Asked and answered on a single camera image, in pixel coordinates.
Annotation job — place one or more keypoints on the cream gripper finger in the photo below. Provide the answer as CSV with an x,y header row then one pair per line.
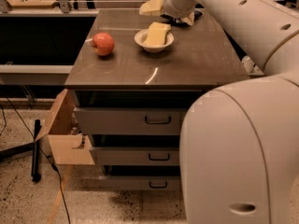
x,y
189,19
152,8

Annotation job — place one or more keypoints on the yellow sponge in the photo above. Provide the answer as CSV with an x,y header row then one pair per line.
x,y
157,34

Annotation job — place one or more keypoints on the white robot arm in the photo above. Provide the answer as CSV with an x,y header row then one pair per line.
x,y
239,143

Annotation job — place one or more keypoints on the white paper bowl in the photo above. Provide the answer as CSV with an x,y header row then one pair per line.
x,y
141,36

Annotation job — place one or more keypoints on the blue chip bag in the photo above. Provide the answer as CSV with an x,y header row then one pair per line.
x,y
178,21

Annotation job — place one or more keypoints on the red apple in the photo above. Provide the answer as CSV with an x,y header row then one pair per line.
x,y
103,44

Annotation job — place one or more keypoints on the grey drawer cabinet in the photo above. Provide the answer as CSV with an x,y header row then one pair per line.
x,y
131,104

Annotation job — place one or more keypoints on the left clear sanitizer bottle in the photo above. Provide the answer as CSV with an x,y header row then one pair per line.
x,y
248,64

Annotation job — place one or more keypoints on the top grey drawer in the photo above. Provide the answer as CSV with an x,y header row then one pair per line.
x,y
130,121

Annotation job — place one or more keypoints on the grey drawer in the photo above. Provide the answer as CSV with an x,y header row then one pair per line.
x,y
140,182
133,156
130,121

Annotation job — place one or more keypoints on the middle grey drawer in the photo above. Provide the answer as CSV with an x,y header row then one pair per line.
x,y
133,156

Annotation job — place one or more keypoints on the open cardboard box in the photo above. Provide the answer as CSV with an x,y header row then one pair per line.
x,y
59,129

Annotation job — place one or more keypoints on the bottom grey drawer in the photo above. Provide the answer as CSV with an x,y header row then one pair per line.
x,y
140,182

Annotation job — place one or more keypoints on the black stand base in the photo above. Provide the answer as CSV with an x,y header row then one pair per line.
x,y
33,149

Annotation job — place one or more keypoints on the grey metal rail frame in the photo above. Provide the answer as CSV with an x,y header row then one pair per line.
x,y
34,73

